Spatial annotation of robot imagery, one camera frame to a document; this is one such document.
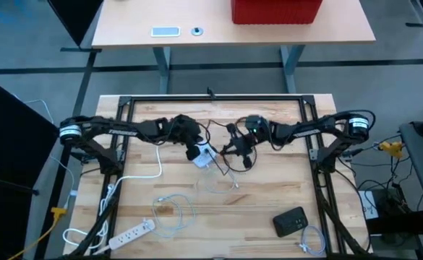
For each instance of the black aluminium table frame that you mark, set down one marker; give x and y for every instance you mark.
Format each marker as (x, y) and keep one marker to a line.
(233, 98)

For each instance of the white long power strip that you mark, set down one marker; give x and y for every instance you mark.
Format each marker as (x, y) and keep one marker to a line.
(131, 234)

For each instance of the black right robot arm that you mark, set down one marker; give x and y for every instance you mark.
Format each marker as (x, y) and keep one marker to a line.
(305, 130)

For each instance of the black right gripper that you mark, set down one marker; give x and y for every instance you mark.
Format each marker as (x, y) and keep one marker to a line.
(242, 146)

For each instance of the white USB wall charger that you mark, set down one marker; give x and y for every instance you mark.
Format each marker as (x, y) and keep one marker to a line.
(204, 150)

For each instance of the white labelled box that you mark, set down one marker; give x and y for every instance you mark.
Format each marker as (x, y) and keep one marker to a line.
(367, 207)

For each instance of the light wood desk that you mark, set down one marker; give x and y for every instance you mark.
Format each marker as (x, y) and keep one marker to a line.
(214, 18)

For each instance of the white square power strip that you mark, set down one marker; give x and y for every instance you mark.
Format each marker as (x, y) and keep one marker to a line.
(207, 159)

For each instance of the round desk grommet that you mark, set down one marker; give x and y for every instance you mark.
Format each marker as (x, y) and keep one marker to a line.
(197, 31)

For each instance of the small black frame clip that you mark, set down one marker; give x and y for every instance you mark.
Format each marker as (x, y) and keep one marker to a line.
(211, 94)

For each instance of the red storage bin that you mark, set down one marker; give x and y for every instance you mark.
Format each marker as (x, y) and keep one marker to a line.
(276, 11)

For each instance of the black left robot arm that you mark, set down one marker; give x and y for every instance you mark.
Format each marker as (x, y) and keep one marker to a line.
(124, 128)

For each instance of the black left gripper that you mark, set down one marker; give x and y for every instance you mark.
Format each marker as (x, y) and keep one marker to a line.
(186, 130)

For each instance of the black charging hub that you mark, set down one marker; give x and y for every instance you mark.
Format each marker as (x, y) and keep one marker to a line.
(289, 221)

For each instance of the black control box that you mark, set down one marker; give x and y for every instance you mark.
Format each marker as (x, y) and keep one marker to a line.
(402, 220)

